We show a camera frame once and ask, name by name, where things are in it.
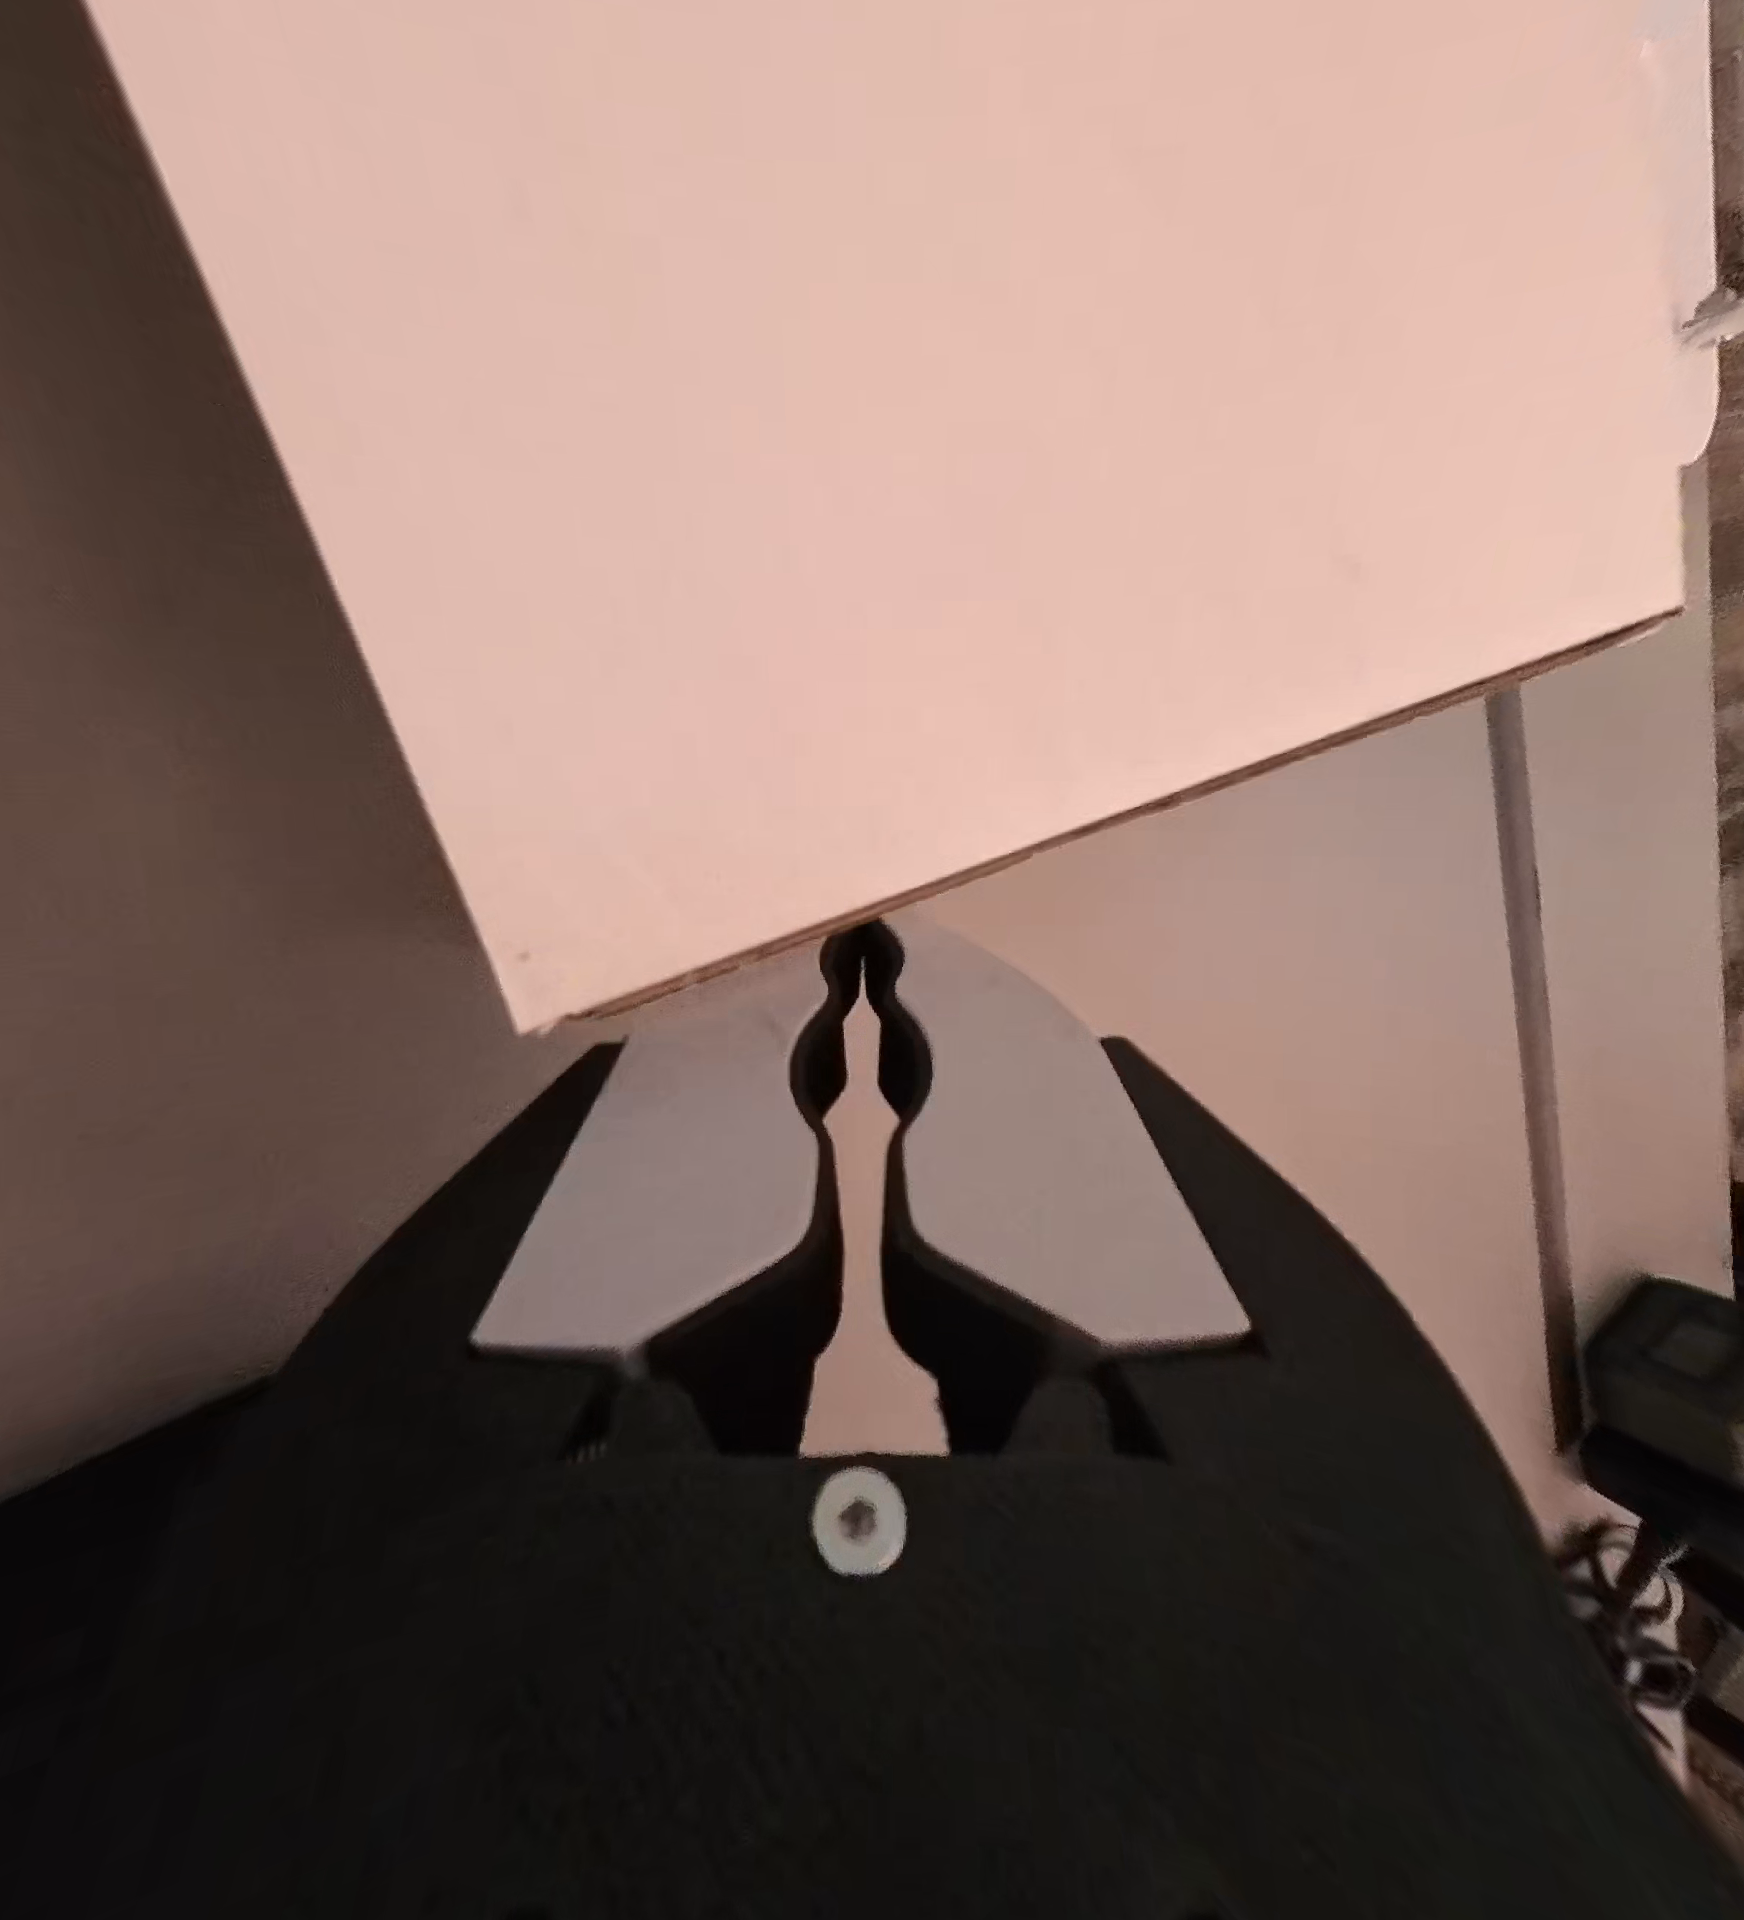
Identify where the white cardboard box with lid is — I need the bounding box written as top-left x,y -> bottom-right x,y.
81,0 -> 1717,1041

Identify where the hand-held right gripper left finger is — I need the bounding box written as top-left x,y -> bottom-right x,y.
467,938 -> 856,1368

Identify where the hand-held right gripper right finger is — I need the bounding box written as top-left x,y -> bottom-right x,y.
860,912 -> 1255,1368

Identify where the small black camera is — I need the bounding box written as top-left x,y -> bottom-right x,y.
1579,1272 -> 1744,1496

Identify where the black cable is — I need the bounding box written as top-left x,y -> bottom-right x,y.
1553,1518 -> 1691,1719

